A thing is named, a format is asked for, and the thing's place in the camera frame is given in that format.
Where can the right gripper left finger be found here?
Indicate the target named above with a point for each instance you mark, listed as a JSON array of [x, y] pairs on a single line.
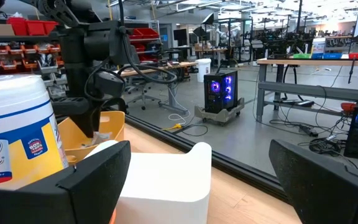
[[89, 186]]

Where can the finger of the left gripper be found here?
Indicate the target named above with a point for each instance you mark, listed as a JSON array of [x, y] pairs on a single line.
[[90, 124]]

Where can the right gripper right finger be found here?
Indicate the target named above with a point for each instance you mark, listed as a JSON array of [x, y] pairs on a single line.
[[322, 193]]

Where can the white packet dark print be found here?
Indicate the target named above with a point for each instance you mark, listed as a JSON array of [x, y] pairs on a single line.
[[99, 137]]

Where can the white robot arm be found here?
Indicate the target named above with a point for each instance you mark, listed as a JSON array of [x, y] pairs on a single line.
[[228, 33]]

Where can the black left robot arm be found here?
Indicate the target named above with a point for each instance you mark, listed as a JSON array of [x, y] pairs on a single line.
[[102, 40]]

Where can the yellow plastic bin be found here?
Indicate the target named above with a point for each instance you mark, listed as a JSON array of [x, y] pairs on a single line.
[[115, 124]]

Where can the red shelf bin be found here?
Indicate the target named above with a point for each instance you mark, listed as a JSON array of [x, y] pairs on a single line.
[[148, 32], [18, 26], [50, 26], [35, 28]]

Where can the office chair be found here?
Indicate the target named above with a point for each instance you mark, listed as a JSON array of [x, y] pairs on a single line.
[[137, 84]]

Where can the black power strip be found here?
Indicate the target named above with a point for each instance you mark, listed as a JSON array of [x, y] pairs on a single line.
[[309, 130]]

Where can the storage shelf rack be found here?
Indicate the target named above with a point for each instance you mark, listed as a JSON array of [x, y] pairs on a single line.
[[11, 39]]

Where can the disinfecting wipes canister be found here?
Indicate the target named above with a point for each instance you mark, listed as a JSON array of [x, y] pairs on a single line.
[[17, 124]]

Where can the white plastic bin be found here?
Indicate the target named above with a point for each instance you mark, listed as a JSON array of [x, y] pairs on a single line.
[[166, 186]]

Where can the cardboard box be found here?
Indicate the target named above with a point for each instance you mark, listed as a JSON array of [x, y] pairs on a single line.
[[2, 30]]

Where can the orange floor object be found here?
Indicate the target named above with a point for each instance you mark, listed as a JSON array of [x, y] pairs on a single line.
[[348, 107]]

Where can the wooden desk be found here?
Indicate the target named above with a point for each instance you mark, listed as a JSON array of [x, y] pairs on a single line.
[[166, 67]]

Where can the grey workbench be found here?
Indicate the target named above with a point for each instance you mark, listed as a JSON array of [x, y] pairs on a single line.
[[306, 90]]

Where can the black monitor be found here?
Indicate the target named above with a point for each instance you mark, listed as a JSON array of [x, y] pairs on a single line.
[[180, 34]]

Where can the white bucket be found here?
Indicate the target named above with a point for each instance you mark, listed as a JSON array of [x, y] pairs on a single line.
[[204, 70]]

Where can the grey computer dolly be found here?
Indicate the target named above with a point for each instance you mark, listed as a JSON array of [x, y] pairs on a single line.
[[219, 117]]

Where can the black softbox light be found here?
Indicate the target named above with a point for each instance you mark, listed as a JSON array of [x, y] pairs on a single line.
[[199, 31], [209, 18]]

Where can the computer tower purple lights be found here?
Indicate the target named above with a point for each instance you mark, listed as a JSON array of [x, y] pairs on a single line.
[[221, 93]]

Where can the blue tray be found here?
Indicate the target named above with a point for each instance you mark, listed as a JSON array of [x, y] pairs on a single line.
[[331, 56]]

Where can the green tray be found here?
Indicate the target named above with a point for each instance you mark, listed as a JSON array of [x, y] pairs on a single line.
[[301, 56]]

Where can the distant wipes canister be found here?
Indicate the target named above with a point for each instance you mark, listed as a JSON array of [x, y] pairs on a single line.
[[319, 46]]

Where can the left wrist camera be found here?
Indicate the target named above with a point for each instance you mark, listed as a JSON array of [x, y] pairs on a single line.
[[110, 83]]

